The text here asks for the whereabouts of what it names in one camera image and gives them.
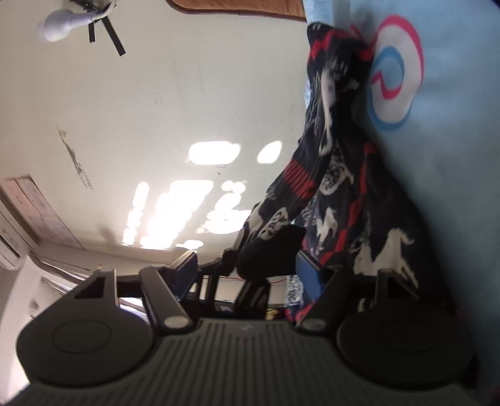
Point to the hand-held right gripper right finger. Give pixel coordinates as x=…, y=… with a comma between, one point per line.
x=308, y=275

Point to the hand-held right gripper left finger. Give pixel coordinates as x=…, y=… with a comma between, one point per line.
x=184, y=275

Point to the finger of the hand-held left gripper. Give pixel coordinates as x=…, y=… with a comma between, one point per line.
x=254, y=296
x=209, y=285

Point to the navy patterned small garment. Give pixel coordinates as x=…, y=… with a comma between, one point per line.
x=336, y=156

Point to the wooden cabinet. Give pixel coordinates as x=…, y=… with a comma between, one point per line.
x=35, y=210

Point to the pale curtain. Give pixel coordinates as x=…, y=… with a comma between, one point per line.
x=19, y=308

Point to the light blue printed bedsheet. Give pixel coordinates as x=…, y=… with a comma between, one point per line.
x=457, y=156

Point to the brown blanket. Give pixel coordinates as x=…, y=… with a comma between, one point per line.
x=234, y=7

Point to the white ceiling fan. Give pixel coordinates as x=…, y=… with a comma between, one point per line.
x=58, y=24

